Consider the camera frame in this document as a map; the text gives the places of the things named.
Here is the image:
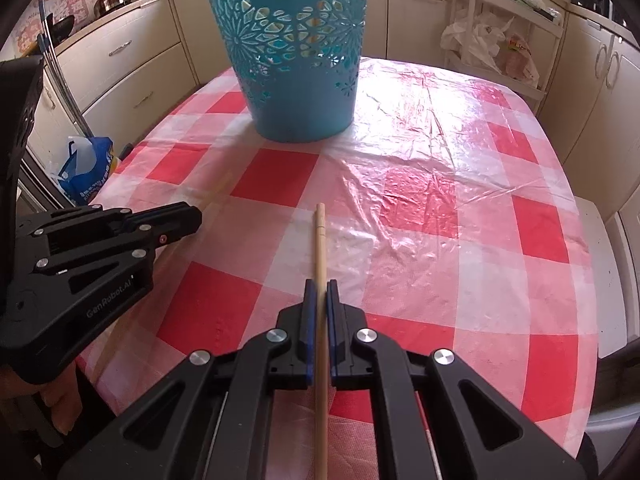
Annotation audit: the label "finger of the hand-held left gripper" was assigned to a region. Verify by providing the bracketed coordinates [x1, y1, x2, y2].
[22, 202, 204, 242]
[32, 227, 202, 294]

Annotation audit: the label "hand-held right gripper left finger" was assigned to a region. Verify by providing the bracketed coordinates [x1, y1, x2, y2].
[57, 280, 317, 480]

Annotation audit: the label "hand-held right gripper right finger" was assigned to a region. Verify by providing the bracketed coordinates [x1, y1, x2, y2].
[327, 280, 587, 480]

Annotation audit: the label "light wooden chopstick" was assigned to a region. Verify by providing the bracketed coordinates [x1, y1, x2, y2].
[312, 203, 332, 480]
[92, 172, 237, 387]

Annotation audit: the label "teal perforated plastic basket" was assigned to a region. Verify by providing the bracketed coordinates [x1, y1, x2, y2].
[201, 0, 374, 144]

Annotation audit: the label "person's left hand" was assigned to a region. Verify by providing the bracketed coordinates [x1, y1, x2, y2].
[0, 365, 85, 437]

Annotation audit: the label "blue plastic bag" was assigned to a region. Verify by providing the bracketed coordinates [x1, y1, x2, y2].
[49, 135, 122, 207]

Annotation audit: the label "red white checkered tablecloth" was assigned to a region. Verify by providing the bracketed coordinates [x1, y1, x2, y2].
[77, 55, 602, 480]

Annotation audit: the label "cream drawer cabinet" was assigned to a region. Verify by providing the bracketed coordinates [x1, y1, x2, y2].
[24, 0, 199, 162]

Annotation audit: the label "black wok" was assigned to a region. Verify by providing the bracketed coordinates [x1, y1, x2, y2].
[42, 13, 76, 39]

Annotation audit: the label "white stool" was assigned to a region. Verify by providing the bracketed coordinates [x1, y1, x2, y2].
[574, 195, 640, 359]

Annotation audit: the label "white plastic bag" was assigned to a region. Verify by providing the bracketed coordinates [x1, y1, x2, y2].
[440, 9, 517, 74]

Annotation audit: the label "cream sink cabinet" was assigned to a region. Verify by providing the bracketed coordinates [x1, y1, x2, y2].
[165, 0, 462, 62]

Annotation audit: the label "pink plastic bag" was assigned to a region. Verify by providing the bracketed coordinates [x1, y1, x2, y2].
[501, 31, 542, 87]

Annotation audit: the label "cream cabinet doors and drawers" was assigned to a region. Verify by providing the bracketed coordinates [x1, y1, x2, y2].
[537, 9, 640, 222]

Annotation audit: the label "white rolling cart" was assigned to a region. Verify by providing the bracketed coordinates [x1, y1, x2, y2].
[439, 0, 567, 102]

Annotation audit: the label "chrome metal frame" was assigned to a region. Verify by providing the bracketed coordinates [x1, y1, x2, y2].
[37, 4, 97, 142]

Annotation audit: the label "pink wall stickers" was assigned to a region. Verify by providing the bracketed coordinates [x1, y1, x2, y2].
[14, 0, 107, 57]

